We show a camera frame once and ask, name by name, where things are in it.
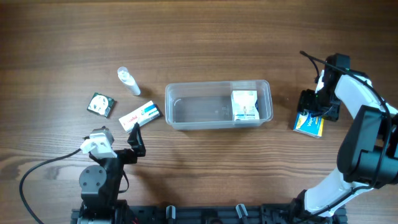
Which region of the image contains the white Beiersdorf plaster box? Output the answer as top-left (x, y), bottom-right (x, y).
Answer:
top-left (231, 90), bottom-right (260, 121)

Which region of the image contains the small clear white bottle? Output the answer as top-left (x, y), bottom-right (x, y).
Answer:
top-left (117, 67), bottom-right (141, 96)

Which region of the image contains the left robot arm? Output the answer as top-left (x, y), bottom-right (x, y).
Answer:
top-left (71, 123), bottom-right (146, 224)

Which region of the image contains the clear plastic container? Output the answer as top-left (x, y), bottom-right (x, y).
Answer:
top-left (165, 80), bottom-right (273, 130)

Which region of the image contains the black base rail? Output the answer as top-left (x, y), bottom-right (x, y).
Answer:
top-left (70, 203), bottom-right (348, 224)

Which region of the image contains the white red medicine box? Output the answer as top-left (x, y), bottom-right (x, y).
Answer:
top-left (119, 101), bottom-right (160, 133)

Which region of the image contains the blue yellow VapoDrops box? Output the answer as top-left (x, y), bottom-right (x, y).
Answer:
top-left (293, 112), bottom-right (324, 138)

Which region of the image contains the left black cable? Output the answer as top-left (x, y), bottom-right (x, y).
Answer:
top-left (19, 148), bottom-right (82, 224)

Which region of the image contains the dark green round-label box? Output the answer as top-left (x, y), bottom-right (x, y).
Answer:
top-left (87, 93), bottom-right (116, 118)

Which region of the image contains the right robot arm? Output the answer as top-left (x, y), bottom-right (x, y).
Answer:
top-left (287, 52), bottom-right (397, 223)

